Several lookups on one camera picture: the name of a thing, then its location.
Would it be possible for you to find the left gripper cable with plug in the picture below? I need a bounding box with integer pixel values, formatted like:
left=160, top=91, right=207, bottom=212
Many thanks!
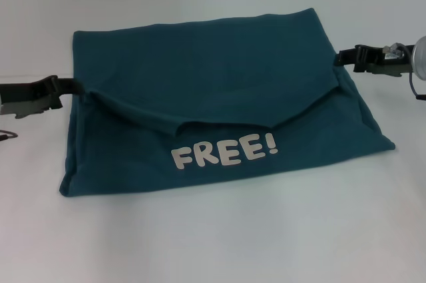
left=0, top=129, right=19, bottom=142

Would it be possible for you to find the gripper cable with plug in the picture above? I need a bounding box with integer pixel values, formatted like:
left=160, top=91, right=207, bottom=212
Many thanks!
left=382, top=41, right=426, bottom=101
left=0, top=129, right=19, bottom=142

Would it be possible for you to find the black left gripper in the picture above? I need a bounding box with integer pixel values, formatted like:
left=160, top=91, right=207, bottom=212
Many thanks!
left=0, top=75, right=85, bottom=120

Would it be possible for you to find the teal blue shirt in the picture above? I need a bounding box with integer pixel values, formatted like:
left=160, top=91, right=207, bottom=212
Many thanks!
left=59, top=7, right=397, bottom=198

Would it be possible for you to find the right gripper cable with plug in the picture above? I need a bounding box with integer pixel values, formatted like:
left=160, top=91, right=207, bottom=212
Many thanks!
left=382, top=41, right=426, bottom=101

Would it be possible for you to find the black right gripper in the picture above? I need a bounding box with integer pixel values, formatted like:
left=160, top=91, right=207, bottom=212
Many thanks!
left=334, top=43, right=415, bottom=79

